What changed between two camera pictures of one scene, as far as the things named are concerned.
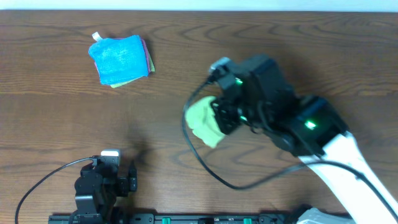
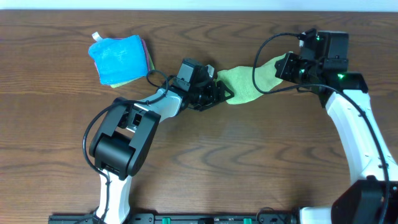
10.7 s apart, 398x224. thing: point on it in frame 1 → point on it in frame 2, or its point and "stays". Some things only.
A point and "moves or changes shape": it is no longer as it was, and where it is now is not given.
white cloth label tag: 96,37 stays
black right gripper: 220,109 → 288,61
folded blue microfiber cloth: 119,60 stays
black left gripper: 125,183 → 212,94
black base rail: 173,218 stays
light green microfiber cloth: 201,119 moves or changes shape
